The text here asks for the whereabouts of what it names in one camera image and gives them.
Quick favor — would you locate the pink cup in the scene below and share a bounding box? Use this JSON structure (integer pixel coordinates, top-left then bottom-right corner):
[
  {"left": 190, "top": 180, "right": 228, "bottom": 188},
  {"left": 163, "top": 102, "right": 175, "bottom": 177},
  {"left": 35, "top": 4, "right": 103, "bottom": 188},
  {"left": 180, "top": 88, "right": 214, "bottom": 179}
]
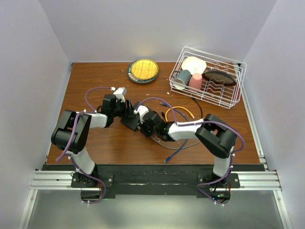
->
[{"left": 189, "top": 73, "right": 203, "bottom": 92}]

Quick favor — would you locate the yellow ethernet cable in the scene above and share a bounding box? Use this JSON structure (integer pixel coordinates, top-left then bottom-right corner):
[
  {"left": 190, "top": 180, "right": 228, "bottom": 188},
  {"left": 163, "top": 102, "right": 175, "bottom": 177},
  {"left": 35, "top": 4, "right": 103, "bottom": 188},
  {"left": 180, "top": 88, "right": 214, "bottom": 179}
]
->
[{"left": 165, "top": 106, "right": 195, "bottom": 124}]

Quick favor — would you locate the yellow and green plate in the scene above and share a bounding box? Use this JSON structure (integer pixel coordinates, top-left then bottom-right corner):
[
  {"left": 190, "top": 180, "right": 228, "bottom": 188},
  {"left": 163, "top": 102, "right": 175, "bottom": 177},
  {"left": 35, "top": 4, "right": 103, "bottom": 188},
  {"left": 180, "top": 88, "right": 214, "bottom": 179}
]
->
[{"left": 127, "top": 59, "right": 159, "bottom": 84}]

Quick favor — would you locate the aluminium frame rail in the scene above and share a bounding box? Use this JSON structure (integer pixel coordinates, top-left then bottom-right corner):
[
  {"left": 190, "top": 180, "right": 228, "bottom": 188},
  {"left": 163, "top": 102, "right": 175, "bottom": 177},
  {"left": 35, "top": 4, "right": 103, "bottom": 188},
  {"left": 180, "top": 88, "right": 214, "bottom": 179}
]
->
[{"left": 19, "top": 163, "right": 291, "bottom": 229}]

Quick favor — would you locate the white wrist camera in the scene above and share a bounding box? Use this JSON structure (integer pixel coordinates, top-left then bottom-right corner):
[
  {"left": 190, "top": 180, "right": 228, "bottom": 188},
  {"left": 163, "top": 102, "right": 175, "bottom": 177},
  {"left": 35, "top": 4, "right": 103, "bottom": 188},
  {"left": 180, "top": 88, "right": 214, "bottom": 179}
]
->
[
  {"left": 111, "top": 87, "right": 127, "bottom": 103},
  {"left": 134, "top": 105, "right": 150, "bottom": 124}
]

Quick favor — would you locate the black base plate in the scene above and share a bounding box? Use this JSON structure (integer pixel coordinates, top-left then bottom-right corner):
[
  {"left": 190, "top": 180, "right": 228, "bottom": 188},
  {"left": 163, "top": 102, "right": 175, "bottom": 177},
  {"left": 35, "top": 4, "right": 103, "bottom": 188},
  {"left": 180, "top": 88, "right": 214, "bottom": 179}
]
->
[{"left": 42, "top": 163, "right": 266, "bottom": 200}]

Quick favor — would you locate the white wire dish rack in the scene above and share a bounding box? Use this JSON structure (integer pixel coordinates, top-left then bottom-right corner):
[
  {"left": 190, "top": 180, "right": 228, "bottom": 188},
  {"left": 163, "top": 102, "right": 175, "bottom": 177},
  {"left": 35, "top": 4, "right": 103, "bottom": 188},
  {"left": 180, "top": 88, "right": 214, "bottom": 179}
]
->
[{"left": 169, "top": 46, "right": 247, "bottom": 109}]

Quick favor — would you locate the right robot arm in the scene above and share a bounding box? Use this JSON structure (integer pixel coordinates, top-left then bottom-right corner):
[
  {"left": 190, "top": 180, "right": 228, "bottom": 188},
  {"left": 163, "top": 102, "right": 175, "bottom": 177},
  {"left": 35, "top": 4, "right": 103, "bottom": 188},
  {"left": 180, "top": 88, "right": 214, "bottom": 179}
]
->
[{"left": 140, "top": 111, "right": 238, "bottom": 187}]

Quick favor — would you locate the white bowl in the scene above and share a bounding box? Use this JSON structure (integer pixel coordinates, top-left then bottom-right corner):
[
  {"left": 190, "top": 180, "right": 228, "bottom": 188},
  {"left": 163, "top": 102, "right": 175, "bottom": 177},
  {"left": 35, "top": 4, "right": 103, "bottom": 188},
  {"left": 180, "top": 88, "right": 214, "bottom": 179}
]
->
[{"left": 181, "top": 56, "right": 207, "bottom": 75}]

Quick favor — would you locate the grey mug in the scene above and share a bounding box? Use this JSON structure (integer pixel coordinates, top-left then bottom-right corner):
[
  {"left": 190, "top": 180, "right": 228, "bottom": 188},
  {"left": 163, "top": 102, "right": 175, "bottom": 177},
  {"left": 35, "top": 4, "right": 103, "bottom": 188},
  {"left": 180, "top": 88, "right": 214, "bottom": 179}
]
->
[{"left": 173, "top": 70, "right": 192, "bottom": 90}]

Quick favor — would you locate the black ethernet cable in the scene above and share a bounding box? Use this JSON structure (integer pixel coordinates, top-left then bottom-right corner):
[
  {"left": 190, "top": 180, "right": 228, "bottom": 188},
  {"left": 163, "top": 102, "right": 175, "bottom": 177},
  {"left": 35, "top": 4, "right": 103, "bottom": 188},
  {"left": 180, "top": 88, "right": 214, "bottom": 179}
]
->
[{"left": 190, "top": 95, "right": 203, "bottom": 120}]

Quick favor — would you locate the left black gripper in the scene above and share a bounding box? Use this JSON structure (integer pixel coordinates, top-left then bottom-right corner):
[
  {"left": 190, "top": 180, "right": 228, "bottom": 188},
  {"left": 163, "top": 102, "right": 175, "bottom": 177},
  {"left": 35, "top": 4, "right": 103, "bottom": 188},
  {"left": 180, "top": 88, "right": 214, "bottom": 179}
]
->
[{"left": 112, "top": 100, "right": 137, "bottom": 120}]

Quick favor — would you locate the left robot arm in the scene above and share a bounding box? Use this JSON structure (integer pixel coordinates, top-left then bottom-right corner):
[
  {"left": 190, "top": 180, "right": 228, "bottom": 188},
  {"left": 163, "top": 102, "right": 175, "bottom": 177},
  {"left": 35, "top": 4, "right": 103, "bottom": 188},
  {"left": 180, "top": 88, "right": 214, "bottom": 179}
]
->
[{"left": 51, "top": 94, "right": 134, "bottom": 187}]

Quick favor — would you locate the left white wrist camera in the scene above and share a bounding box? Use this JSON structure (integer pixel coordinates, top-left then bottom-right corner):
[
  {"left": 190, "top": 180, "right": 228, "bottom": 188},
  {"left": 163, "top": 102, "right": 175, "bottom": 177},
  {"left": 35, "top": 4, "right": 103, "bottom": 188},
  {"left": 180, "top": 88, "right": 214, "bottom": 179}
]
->
[{"left": 111, "top": 87, "right": 127, "bottom": 103}]

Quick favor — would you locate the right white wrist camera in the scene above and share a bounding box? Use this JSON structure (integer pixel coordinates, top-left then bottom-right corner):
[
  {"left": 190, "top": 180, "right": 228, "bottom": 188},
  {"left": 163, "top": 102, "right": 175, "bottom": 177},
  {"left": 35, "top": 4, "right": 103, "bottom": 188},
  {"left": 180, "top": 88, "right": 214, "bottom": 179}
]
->
[{"left": 134, "top": 105, "right": 150, "bottom": 124}]

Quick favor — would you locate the brown plate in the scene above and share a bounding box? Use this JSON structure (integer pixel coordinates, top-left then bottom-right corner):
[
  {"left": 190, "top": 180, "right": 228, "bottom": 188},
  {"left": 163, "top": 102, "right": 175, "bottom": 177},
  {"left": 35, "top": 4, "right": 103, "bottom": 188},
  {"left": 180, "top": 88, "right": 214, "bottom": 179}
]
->
[{"left": 203, "top": 70, "right": 236, "bottom": 86}]

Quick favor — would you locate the blue ethernet cable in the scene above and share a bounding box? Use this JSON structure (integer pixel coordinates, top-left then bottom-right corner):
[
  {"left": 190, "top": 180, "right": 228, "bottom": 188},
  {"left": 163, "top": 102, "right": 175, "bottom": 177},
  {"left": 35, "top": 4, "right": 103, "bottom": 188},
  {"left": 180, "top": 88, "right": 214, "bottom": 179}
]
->
[{"left": 159, "top": 102, "right": 191, "bottom": 164}]

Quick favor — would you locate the black network switch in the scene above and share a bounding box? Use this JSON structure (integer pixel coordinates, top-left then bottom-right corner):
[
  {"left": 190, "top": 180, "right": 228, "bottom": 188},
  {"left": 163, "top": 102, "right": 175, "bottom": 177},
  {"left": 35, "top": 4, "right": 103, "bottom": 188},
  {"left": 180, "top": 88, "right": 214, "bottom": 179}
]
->
[{"left": 120, "top": 105, "right": 140, "bottom": 131}]

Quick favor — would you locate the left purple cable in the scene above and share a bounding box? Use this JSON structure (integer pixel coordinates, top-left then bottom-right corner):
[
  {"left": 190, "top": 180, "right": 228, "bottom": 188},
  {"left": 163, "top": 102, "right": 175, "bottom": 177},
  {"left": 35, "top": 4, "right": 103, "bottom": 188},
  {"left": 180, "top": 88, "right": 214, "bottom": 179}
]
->
[{"left": 55, "top": 86, "right": 115, "bottom": 204}]

